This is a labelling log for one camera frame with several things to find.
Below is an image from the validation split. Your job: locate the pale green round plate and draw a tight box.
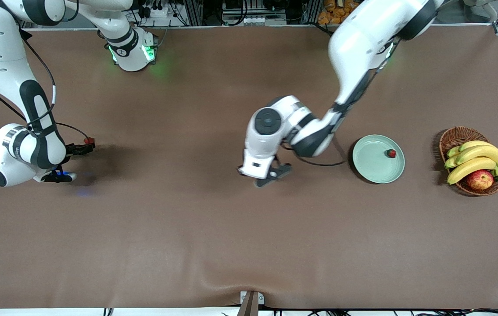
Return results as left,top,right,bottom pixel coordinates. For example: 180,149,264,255
352,134,405,184

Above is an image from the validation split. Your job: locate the brown table mat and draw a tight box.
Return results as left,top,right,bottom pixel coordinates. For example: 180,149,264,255
0,24,498,310

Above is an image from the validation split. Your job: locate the white electrical device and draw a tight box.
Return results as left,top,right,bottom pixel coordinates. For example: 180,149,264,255
222,15,287,26

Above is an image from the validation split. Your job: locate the white power strip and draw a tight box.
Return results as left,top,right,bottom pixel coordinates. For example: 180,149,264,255
137,0,175,18

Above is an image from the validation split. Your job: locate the orange snack bag pile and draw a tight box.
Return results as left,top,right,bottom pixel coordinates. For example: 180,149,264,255
318,0,359,25

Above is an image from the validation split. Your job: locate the brown wicker basket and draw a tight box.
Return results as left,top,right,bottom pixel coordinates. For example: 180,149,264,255
439,126,498,197

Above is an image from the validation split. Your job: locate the large yellow banana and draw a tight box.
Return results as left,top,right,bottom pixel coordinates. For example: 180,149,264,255
447,157,498,185
459,140,493,152
455,144,498,165

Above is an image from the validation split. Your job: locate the red yellow apple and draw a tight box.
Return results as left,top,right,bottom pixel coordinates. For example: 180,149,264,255
466,169,494,190

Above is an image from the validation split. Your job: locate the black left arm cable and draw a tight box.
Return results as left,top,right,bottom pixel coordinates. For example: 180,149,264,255
282,39,401,167

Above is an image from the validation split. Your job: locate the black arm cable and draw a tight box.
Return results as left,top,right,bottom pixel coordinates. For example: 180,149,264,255
282,39,401,167
0,26,93,141

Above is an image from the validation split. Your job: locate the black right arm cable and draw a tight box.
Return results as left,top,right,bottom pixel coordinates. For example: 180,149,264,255
0,26,93,141

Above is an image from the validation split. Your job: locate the metal table bracket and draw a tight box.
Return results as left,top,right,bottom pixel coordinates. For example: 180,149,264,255
240,291,265,305

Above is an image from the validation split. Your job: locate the aluminium frame post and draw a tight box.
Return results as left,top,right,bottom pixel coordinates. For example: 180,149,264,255
183,0,204,26

